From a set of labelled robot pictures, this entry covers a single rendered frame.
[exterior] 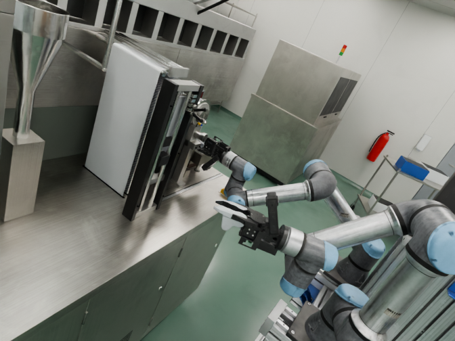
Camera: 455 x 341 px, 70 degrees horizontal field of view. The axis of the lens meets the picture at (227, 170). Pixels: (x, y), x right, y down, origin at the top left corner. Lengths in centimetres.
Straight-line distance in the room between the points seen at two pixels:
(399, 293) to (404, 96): 486
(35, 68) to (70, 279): 57
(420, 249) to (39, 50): 106
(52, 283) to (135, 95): 66
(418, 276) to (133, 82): 107
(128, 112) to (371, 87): 487
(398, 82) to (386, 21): 94
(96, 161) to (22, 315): 69
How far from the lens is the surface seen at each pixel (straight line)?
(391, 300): 105
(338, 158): 592
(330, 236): 106
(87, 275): 106
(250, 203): 138
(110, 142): 136
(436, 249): 94
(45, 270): 106
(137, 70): 123
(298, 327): 134
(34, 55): 95
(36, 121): 139
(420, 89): 574
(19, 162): 108
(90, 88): 145
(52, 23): 92
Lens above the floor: 168
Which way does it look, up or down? 24 degrees down
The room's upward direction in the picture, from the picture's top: 24 degrees clockwise
